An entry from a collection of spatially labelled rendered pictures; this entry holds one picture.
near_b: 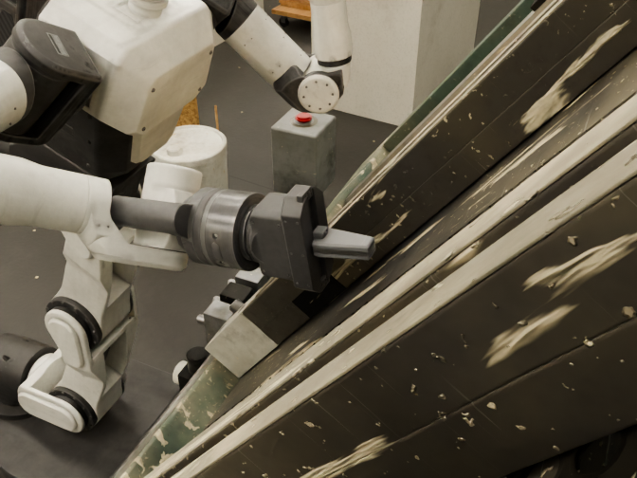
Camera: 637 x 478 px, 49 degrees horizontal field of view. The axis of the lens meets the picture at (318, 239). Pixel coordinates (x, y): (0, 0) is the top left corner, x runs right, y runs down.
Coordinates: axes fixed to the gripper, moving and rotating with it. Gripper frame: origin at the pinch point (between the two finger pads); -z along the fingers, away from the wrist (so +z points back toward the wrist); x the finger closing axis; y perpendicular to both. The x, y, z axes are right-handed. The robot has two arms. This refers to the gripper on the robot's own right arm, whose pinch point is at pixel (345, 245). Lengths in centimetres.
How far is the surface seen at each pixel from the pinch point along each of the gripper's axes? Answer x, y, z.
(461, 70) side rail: -12, 81, 10
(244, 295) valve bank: -43, 36, 43
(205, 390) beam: -32.1, 2.5, 27.9
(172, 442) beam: -32.6, -7.1, 27.3
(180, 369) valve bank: -45, 16, 46
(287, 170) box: -36, 75, 52
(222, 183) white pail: -86, 145, 126
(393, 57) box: -76, 262, 94
